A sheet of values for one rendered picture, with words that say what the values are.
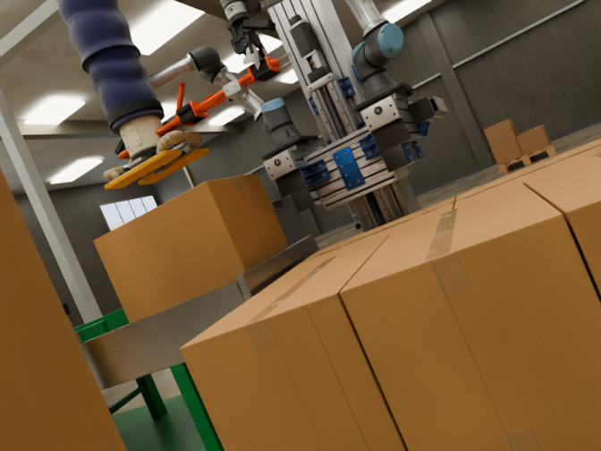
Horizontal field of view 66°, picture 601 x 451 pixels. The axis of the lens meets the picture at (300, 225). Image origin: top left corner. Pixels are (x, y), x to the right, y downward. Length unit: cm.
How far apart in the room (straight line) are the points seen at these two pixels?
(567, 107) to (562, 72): 78
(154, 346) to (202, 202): 53
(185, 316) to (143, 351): 24
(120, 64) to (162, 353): 111
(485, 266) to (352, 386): 34
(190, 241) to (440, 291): 109
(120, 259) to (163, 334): 40
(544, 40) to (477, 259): 1144
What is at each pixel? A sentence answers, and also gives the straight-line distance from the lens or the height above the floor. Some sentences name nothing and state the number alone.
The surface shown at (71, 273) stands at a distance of 482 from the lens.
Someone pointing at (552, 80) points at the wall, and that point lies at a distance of 1211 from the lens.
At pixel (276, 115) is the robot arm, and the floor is 118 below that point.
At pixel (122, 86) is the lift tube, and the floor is 144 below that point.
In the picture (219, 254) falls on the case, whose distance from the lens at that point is 167.
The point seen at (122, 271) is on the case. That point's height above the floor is 79.
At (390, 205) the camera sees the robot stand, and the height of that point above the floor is 59.
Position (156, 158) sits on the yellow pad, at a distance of 182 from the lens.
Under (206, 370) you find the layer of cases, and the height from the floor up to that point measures 48.
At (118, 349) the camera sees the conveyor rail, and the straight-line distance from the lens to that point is 185.
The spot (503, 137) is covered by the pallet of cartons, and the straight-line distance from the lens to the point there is 855.
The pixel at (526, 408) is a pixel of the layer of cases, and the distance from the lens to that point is 93.
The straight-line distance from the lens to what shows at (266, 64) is 171.
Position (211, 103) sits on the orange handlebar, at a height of 122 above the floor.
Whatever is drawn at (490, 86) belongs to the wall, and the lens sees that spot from 1209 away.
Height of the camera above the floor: 70
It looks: 1 degrees down
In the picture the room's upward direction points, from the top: 24 degrees counter-clockwise
